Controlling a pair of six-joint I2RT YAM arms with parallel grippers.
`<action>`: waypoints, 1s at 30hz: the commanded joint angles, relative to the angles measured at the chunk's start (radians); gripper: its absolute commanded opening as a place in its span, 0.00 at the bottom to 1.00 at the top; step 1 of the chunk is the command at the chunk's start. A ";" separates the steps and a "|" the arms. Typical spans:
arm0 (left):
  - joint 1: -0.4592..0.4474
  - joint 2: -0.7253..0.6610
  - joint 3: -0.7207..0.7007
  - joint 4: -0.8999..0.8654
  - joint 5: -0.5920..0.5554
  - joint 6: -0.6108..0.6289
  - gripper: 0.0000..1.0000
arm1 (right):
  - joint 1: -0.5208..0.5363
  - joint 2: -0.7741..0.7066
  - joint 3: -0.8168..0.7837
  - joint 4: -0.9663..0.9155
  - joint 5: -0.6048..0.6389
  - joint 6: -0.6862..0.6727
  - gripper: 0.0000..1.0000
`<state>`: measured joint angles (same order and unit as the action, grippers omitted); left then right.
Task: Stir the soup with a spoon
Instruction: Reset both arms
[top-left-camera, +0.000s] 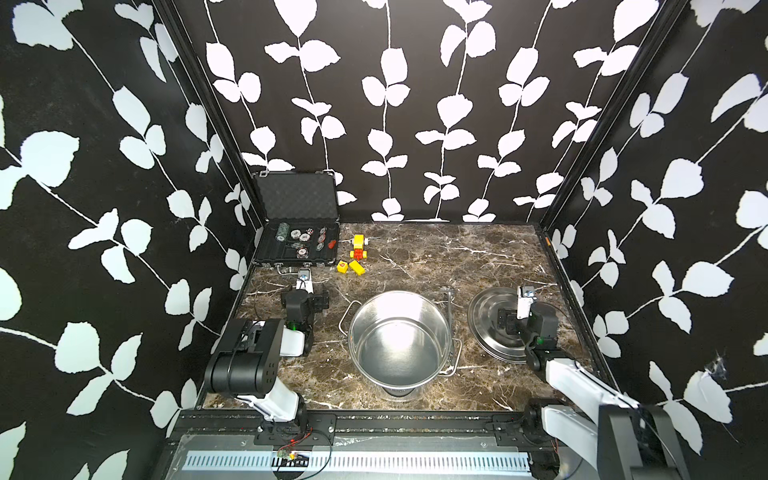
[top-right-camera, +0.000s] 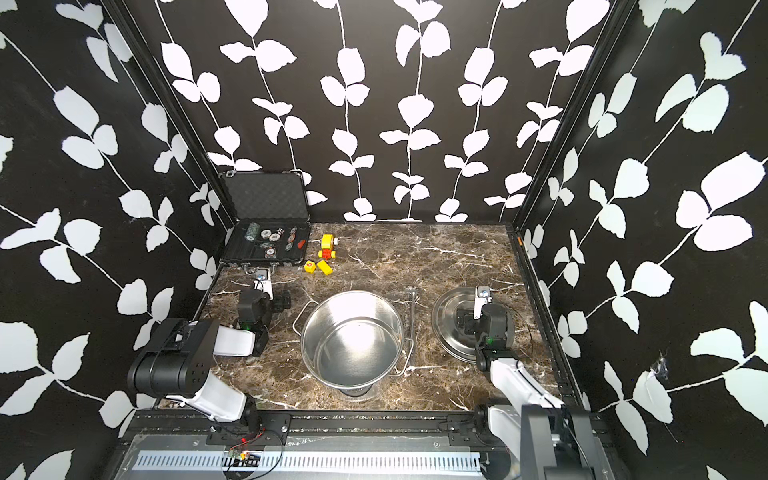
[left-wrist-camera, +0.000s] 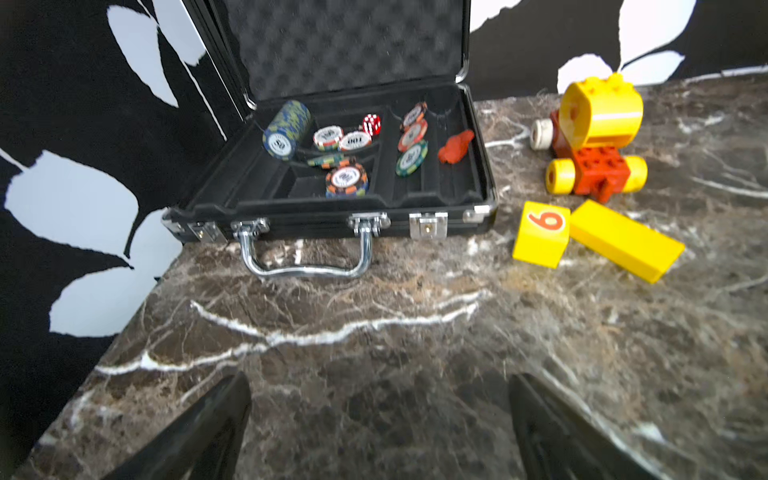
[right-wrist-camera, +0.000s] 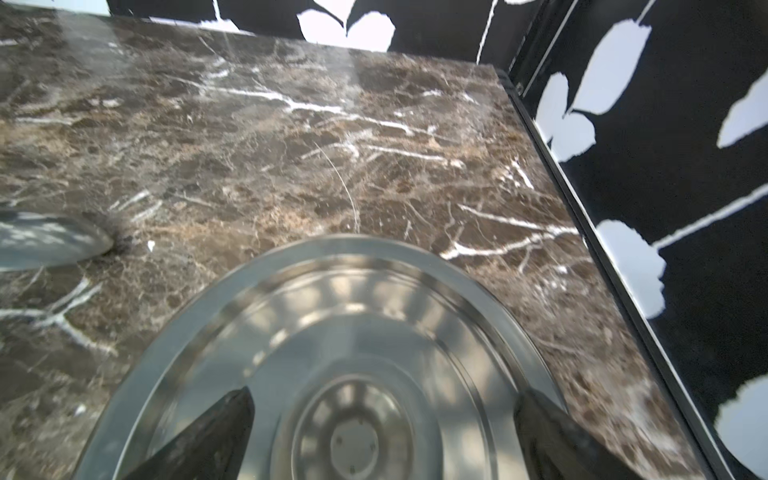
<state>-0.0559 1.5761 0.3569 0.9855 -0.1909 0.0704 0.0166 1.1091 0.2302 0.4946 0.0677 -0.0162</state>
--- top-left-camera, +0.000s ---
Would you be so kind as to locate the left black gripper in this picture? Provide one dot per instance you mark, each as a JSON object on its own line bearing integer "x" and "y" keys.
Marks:
{"x": 317, "y": 301}

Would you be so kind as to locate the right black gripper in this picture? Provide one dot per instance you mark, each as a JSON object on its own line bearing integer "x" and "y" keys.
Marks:
{"x": 512, "y": 320}

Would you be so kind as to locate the stainless steel pot lid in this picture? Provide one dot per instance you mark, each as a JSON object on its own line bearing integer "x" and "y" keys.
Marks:
{"x": 482, "y": 312}

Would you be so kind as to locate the metal ladle spoon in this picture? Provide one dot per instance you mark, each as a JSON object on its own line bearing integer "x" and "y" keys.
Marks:
{"x": 448, "y": 294}

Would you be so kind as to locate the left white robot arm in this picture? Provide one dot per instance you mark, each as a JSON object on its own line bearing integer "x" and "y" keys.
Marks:
{"x": 245, "y": 363}

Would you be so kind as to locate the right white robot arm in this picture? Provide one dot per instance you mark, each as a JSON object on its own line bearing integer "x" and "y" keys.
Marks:
{"x": 617, "y": 435}

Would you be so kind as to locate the yellow flat toy brick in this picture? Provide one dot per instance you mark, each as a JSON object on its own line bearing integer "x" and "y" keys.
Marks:
{"x": 357, "y": 268}

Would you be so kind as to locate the yellow red toy block figure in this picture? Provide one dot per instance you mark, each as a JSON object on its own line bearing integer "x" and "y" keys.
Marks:
{"x": 359, "y": 251}

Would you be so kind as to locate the open black carrying case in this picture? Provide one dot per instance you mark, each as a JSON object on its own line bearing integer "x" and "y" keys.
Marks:
{"x": 302, "y": 226}

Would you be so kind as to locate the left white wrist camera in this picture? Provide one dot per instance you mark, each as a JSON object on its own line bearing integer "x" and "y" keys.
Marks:
{"x": 304, "y": 280}

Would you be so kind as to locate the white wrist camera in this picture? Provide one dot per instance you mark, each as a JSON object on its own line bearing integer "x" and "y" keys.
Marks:
{"x": 526, "y": 297}
{"x": 304, "y": 280}

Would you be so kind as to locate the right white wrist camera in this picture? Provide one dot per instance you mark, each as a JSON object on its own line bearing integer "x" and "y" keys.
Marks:
{"x": 526, "y": 297}

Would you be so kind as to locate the black front rail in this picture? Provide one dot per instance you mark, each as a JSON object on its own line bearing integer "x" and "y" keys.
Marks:
{"x": 521, "y": 430}

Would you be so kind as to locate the white slotted cable duct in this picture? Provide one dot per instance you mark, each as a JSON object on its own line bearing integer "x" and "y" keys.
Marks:
{"x": 469, "y": 463}

